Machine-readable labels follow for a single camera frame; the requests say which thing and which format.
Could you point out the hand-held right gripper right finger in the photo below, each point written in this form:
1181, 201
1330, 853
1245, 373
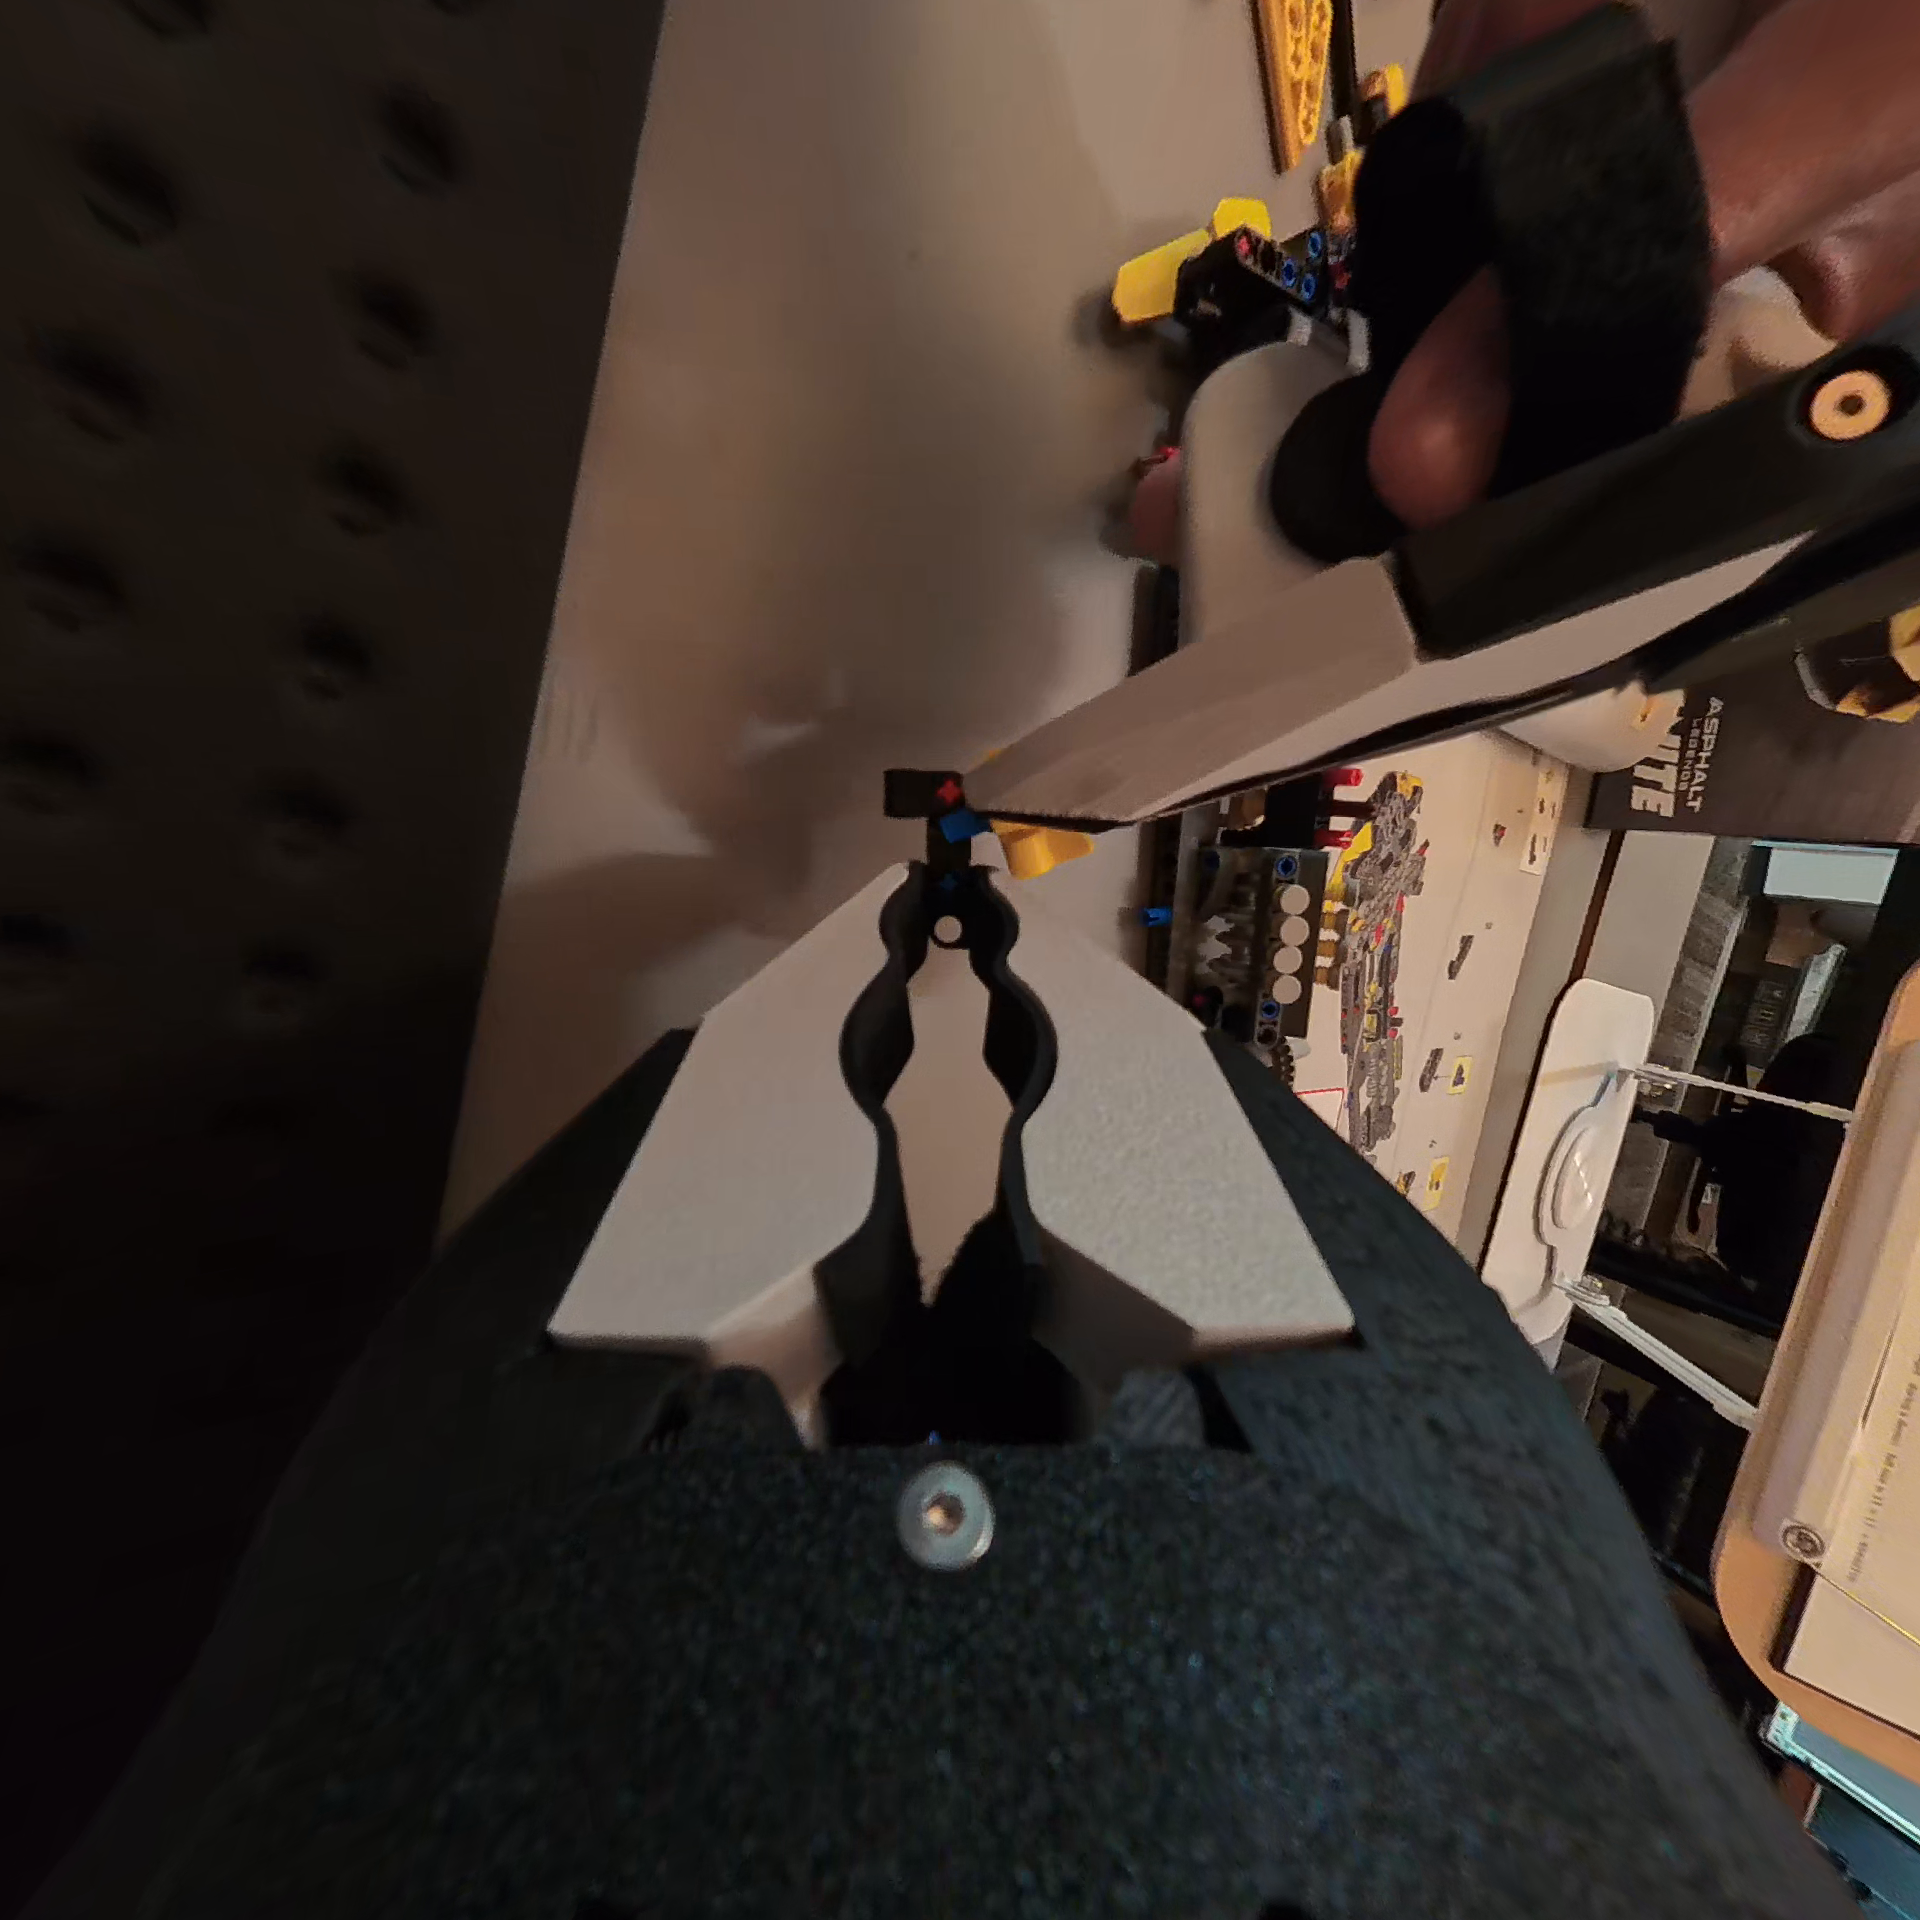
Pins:
1186, 1184

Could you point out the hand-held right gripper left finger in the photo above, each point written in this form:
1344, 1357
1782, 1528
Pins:
722, 1184

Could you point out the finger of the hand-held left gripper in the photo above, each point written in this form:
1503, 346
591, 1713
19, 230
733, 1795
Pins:
1277, 704

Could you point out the lego car chassis assembly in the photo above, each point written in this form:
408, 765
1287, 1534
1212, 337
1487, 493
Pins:
1260, 931

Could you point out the yellow lego piece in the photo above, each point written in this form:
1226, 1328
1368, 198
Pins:
1043, 851

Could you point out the black lego connector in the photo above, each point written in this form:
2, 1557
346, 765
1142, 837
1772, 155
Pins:
944, 901

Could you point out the lego set box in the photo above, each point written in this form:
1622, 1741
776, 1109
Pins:
1771, 750

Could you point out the lego instruction booklet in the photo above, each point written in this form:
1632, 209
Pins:
1485, 931

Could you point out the yellow lego panel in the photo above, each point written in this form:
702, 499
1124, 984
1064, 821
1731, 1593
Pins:
1157, 277

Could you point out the heap of yellow lego parts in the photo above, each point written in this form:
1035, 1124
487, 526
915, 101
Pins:
1292, 76

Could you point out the person's left hand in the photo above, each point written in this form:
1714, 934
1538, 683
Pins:
1799, 118

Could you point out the black dimpled foam pad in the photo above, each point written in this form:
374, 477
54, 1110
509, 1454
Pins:
271, 750

